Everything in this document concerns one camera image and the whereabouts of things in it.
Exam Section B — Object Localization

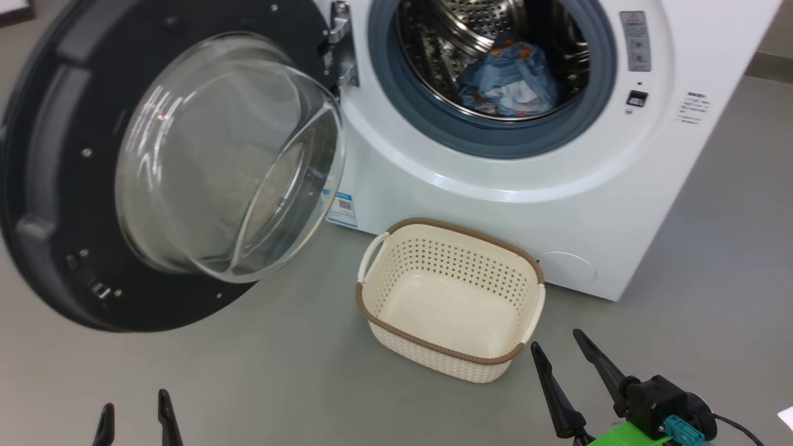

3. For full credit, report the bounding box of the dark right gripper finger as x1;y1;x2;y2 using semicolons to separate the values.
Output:
530;341;587;439
572;329;626;403

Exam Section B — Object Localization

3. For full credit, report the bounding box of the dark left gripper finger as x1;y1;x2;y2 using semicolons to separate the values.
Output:
92;403;116;446
157;389;184;446

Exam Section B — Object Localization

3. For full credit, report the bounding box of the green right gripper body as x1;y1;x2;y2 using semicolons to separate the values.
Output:
585;421;673;446

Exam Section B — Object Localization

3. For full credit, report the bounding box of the black round glass washer door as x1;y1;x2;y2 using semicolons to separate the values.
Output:
0;0;346;333

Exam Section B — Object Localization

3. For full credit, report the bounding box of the cream garment with black lines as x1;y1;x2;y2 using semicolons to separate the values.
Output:
489;81;540;115

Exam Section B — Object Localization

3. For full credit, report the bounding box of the blue bear print garment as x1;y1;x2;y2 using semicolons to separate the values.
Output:
457;38;561;117

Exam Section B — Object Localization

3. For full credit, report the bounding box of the white front-load washing machine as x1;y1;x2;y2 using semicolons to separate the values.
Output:
313;0;784;302

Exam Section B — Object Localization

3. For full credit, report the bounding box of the cream perforated laundry basket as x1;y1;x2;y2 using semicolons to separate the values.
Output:
356;217;547;383

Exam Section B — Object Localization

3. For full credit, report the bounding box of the blue energy label sticker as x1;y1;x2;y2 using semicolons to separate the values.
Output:
326;189;359;229

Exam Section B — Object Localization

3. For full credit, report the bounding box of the grey warning sticker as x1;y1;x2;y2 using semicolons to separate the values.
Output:
620;11;651;72

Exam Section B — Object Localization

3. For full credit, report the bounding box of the thin black right camera cable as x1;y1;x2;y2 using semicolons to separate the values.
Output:
712;414;766;446

